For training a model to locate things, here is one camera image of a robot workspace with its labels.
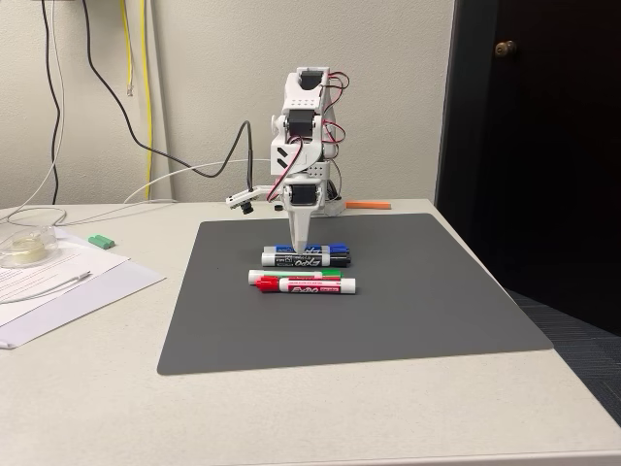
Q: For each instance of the blue Expo marker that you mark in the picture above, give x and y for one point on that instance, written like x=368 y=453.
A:
x=281 y=249

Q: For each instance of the black Expo marker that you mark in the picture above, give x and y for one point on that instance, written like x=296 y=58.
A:
x=301 y=262

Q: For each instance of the green Expo marker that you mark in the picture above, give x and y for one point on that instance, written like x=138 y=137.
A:
x=271 y=274

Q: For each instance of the red Expo marker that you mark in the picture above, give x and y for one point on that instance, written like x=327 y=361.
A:
x=310 y=287

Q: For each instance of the orange flat strip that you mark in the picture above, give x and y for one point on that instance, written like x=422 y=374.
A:
x=369 y=205

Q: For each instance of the grey rectangular mat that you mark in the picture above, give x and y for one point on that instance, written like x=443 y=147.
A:
x=388 y=301

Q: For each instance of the white paper stack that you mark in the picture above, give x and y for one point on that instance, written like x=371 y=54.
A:
x=111 y=286

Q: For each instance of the green eraser block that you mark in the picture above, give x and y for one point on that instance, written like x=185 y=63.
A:
x=101 y=241

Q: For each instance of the printed white paper sheet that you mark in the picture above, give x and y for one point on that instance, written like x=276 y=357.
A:
x=73 y=259

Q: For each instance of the brass door knob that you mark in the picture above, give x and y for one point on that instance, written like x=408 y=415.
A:
x=505 y=48

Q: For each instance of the dark door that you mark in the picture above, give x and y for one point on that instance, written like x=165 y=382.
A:
x=558 y=170

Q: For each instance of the black camera on white mount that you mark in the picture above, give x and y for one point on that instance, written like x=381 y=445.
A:
x=242 y=200

